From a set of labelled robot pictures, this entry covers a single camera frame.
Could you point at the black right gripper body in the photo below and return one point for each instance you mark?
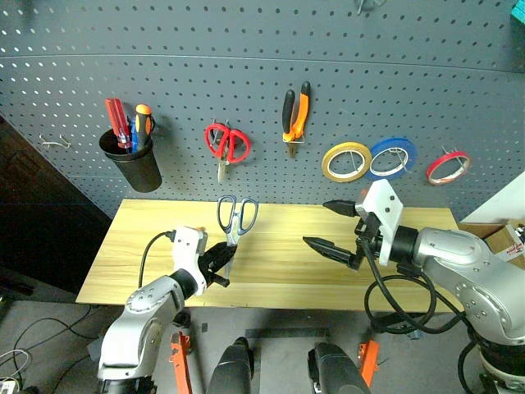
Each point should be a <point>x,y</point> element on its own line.
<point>369,234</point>

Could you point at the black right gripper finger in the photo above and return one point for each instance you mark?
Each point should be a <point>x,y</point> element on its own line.
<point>332,250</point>
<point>342,207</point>

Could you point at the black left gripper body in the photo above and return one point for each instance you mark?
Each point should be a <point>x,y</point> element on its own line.
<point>209,264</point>

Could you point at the grey and black scissors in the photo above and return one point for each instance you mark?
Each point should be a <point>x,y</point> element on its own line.
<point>234,230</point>

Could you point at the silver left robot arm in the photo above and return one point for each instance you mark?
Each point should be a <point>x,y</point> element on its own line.
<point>139,324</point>

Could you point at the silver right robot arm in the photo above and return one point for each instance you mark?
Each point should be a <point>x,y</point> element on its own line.
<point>471,271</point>

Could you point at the yellow tape roll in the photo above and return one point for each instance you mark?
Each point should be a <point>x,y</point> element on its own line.
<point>346,146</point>

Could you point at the blue tape roll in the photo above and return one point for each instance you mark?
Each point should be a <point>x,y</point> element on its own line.
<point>393,142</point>

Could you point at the red tape roll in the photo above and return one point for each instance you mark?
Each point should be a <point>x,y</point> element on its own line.
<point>429,171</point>

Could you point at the dark grey metal pegboard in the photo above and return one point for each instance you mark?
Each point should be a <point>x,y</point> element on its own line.
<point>246,61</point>

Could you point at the empty metal pegboard hook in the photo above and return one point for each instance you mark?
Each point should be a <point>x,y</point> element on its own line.
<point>57,143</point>

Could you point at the dark rounded shape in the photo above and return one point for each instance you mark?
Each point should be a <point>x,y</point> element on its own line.
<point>334,371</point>
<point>231,369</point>

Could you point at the orange and black pliers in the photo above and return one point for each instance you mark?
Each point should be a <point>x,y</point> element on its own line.
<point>301,111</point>

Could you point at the black plastic tool cup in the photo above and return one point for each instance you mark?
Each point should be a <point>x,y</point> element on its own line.
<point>139,172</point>

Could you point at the brown cardboard box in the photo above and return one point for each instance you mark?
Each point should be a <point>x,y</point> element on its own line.
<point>498,242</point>

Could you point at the dark brown wooden cabinet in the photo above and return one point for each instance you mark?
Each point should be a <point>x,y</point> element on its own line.
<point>33,213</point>

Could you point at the teal box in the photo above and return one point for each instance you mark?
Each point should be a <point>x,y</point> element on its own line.
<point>519,14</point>

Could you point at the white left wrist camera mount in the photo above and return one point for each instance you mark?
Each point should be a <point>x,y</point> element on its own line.
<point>184,250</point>

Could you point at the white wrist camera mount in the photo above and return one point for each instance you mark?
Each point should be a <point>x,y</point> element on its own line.
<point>385,205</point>
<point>184,250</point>

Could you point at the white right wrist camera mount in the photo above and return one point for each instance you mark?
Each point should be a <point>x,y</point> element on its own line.
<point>385,205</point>

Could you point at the orange metal bracket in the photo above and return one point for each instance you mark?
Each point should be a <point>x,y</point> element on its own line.
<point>180,361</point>
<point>370,361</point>

